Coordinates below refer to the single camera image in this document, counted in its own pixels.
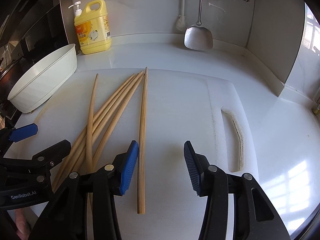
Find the person's left hand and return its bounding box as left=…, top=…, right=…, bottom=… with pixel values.
left=15, top=209, right=30, bottom=240

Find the white round basin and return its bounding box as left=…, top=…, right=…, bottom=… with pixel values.
left=8, top=44, right=77, bottom=113

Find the steel spatula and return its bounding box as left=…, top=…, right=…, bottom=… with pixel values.
left=184, top=0, right=213, bottom=51

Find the wooden chopstick four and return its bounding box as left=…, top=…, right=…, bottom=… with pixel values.
left=53, top=71, right=144, bottom=191

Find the wooden chopstick one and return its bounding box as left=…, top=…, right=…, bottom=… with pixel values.
left=137, top=67, right=148, bottom=215

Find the white cutting board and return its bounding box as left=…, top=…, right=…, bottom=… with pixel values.
left=7, top=69, right=258, bottom=239

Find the wooden chopstick five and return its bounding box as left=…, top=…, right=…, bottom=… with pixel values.
left=72, top=73, right=145, bottom=173

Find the wooden chopstick two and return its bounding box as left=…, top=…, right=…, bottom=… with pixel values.
left=86, top=74, right=99, bottom=173

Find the wooden chopstick six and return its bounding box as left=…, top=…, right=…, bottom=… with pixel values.
left=93, top=74, right=144, bottom=168

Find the black range hood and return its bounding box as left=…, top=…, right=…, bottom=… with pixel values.
left=1, top=0, right=69, bottom=69

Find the gas valve fitting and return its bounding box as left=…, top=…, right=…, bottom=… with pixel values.
left=312, top=103, right=320, bottom=116

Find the wooden chopstick three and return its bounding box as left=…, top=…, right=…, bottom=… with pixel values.
left=52, top=74, right=141, bottom=191

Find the yellow dish soap bottle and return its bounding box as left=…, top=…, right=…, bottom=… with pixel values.
left=69, top=0, right=112, bottom=55

